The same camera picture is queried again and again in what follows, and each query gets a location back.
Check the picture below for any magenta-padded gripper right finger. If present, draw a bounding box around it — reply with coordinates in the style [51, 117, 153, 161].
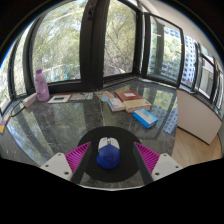
[132, 141, 183, 185]

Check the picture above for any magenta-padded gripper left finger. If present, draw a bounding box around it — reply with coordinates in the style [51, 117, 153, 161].
[40, 141, 94, 185]

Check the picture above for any blue and white computer mouse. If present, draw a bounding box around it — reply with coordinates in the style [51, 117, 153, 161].
[96, 136, 121, 170]

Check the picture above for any blue and white box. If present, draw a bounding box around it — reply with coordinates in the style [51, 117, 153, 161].
[132, 107, 159, 129]

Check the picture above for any cream book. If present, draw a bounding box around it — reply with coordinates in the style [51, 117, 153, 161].
[123, 98, 153, 114]

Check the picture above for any white booklet with dark picture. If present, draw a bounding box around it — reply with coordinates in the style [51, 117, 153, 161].
[47, 93, 73, 104]

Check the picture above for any white and orange carton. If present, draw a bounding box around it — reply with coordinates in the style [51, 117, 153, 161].
[22, 92, 38, 108]

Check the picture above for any pale printed paper sheet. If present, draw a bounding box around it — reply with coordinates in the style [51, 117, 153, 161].
[69, 92, 94, 102]

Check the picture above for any red hardcover book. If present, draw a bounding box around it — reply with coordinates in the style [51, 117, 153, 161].
[114, 89, 144, 103]

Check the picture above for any purple detergent bottle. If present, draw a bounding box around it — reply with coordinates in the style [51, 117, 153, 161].
[34, 64, 51, 102]

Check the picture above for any teal booklet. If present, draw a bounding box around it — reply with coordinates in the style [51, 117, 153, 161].
[94, 90, 116, 103]

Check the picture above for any black cable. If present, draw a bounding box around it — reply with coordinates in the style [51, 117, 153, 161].
[9, 99, 26, 118]

